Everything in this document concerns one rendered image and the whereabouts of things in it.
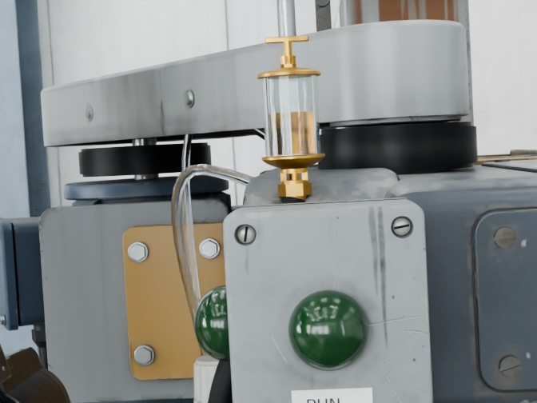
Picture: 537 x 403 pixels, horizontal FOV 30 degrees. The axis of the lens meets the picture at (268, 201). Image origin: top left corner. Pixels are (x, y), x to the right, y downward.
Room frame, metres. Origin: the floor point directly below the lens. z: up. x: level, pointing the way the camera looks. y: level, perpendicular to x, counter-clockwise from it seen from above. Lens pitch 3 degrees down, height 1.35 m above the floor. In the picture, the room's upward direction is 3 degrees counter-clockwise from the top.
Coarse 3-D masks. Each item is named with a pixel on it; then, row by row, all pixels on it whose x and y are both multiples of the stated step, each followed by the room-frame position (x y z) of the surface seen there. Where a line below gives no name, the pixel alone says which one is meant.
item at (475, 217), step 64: (256, 192) 0.46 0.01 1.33; (320, 192) 0.46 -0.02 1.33; (384, 192) 0.45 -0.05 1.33; (448, 192) 0.42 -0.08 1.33; (512, 192) 0.42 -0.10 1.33; (448, 256) 0.42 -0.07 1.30; (512, 256) 0.41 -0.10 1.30; (448, 320) 0.42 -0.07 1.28; (512, 320) 0.41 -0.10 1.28; (448, 384) 0.42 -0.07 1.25; (512, 384) 0.41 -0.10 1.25
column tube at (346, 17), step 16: (352, 0) 0.91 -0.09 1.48; (368, 0) 0.91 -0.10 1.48; (384, 0) 0.91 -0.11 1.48; (400, 0) 0.91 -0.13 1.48; (416, 0) 0.91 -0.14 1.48; (432, 0) 0.91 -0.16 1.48; (448, 0) 0.90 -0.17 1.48; (464, 0) 0.90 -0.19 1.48; (352, 16) 0.91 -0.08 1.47; (368, 16) 0.91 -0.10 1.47; (384, 16) 0.91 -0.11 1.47; (400, 16) 0.91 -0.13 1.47; (416, 16) 0.91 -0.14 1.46; (432, 16) 0.91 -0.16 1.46; (448, 16) 0.90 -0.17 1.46; (464, 16) 0.90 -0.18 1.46
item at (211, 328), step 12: (216, 288) 0.39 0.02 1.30; (204, 300) 0.39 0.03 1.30; (216, 300) 0.38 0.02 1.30; (204, 312) 0.38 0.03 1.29; (216, 312) 0.38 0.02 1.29; (204, 324) 0.38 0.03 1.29; (216, 324) 0.38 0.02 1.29; (204, 336) 0.38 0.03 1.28; (216, 336) 0.38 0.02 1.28; (228, 336) 0.38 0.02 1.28; (204, 348) 0.39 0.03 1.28; (216, 348) 0.38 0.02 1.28; (228, 348) 0.38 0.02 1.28; (228, 360) 0.39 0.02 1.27
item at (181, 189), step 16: (192, 176) 0.53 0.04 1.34; (224, 176) 0.52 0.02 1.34; (240, 176) 0.51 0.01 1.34; (176, 192) 0.55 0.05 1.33; (176, 208) 0.56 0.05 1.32; (176, 224) 0.57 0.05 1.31; (192, 224) 0.70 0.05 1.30; (176, 240) 0.58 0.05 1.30; (192, 240) 0.69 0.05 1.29; (192, 256) 0.69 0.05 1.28; (192, 272) 0.69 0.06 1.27; (192, 288) 0.62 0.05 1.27; (192, 304) 0.63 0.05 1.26; (192, 320) 0.64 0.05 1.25
